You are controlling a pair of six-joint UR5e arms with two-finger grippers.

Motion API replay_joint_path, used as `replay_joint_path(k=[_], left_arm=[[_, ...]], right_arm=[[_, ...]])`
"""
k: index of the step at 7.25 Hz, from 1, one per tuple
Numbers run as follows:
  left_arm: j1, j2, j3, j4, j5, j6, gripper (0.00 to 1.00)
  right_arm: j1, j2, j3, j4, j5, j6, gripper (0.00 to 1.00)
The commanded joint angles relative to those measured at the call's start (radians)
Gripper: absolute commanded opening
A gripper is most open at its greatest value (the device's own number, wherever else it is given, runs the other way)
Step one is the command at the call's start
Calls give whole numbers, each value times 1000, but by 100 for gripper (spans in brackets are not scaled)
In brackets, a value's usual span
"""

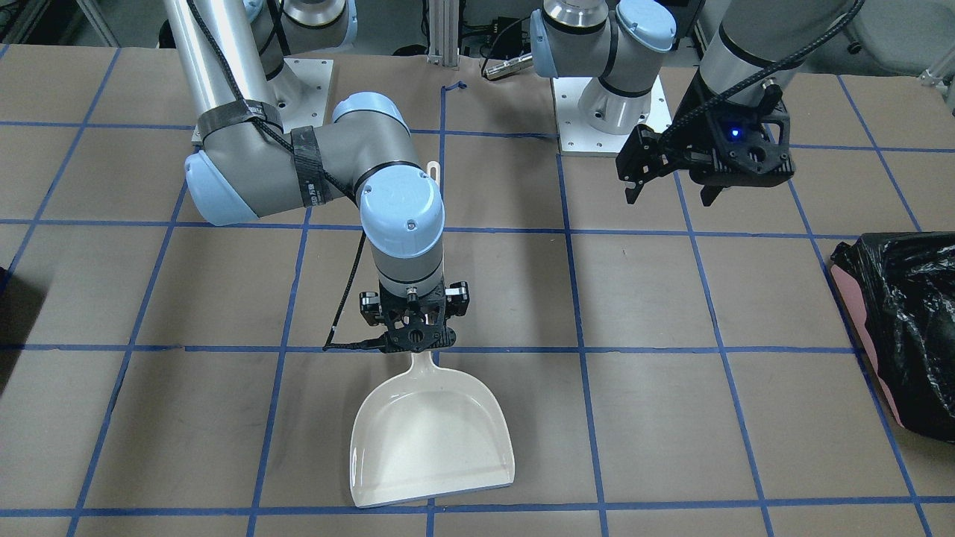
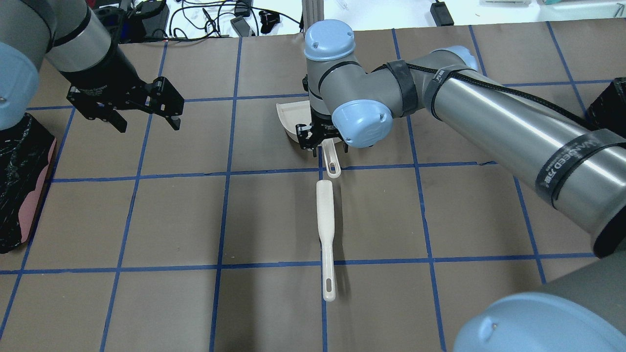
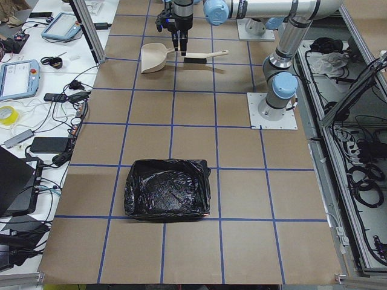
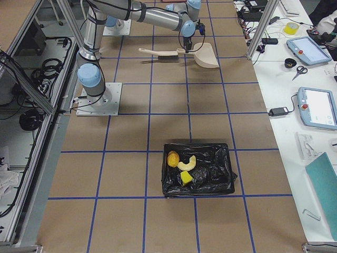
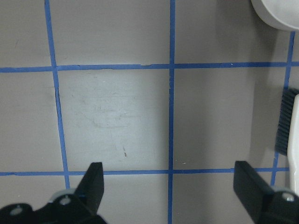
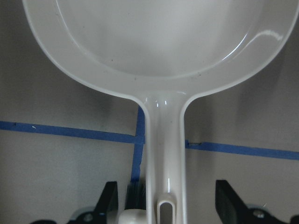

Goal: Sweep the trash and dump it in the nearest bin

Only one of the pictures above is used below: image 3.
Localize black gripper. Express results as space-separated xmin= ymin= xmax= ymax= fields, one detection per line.
xmin=155 ymin=8 xmax=194 ymax=56

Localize yellow tape roll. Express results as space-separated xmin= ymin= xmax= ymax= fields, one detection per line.
xmin=0 ymin=106 xmax=19 ymax=126

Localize white hand brush black bristles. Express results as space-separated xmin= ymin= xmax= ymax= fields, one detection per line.
xmin=183 ymin=50 xmax=229 ymax=64

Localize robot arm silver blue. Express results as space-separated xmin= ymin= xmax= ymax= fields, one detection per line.
xmin=155 ymin=0 xmax=194 ymax=56
xmin=203 ymin=0 xmax=343 ymax=112

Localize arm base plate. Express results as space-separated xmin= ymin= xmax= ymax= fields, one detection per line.
xmin=247 ymin=92 xmax=298 ymax=131
xmin=237 ymin=18 xmax=275 ymax=42

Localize black scissors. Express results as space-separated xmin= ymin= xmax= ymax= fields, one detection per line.
xmin=40 ymin=52 xmax=66 ymax=65

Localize black lined trash bin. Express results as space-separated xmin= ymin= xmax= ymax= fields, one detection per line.
xmin=123 ymin=159 xmax=211 ymax=222

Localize black laptop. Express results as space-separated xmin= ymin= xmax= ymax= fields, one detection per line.
xmin=1 ymin=147 xmax=43 ymax=218

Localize blue teach pendant far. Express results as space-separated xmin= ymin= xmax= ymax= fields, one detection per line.
xmin=41 ymin=12 xmax=81 ymax=42

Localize blue teach pendant near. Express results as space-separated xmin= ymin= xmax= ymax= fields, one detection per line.
xmin=1 ymin=60 xmax=40 ymax=101

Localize blue teach pendant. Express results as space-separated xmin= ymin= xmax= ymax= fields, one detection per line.
xmin=1 ymin=60 xmax=40 ymax=101
xmin=41 ymin=12 xmax=81 ymax=42

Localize black power adapter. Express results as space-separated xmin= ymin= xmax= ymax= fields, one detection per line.
xmin=30 ymin=137 xmax=69 ymax=153

